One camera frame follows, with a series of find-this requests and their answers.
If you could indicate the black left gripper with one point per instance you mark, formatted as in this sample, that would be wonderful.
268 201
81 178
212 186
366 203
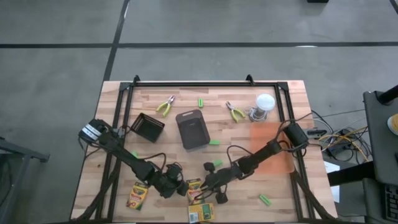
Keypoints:
169 183

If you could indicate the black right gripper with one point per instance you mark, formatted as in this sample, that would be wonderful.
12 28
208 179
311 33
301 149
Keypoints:
222 179

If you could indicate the yellow Crayola crayon box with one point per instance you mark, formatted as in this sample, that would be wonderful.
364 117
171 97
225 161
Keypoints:
137 196
201 213
193 189

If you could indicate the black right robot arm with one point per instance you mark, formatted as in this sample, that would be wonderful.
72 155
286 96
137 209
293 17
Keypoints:
267 150

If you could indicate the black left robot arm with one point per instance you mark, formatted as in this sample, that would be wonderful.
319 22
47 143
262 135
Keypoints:
140 168

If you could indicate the black plastic mesh basket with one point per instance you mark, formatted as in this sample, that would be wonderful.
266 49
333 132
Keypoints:
147 127

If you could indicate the orange translucent plastic tray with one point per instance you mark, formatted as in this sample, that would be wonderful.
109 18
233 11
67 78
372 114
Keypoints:
278 165

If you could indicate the clear jar with white lid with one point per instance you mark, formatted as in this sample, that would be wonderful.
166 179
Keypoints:
265 102

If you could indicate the small black electronic device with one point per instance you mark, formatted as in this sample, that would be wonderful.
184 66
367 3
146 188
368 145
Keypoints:
317 133

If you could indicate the white paper sheet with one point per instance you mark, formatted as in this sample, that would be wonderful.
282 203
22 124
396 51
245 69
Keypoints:
335 193
331 167

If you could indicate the black power strip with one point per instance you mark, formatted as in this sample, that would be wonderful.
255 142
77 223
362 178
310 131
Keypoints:
339 150

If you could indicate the black metal beam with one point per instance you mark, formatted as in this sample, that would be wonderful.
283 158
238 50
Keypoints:
351 174

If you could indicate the grey metal stand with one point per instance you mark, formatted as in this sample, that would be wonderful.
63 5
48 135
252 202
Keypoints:
21 151

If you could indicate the dark grey desk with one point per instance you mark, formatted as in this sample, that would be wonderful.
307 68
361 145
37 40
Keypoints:
373 202

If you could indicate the grey metal side table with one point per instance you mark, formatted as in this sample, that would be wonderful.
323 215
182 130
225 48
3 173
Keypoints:
377 140

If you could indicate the black computer keyboard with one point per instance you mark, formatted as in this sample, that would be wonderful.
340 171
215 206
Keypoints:
391 202

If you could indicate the yellow tape roll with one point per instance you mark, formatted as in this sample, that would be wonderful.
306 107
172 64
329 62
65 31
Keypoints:
394 124

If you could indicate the black floor object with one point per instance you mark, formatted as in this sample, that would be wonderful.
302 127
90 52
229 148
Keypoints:
317 1

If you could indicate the black aluminium table frame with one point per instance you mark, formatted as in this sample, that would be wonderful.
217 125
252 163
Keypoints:
202 84

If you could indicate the black round post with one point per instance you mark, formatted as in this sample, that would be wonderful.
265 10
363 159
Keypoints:
387 95

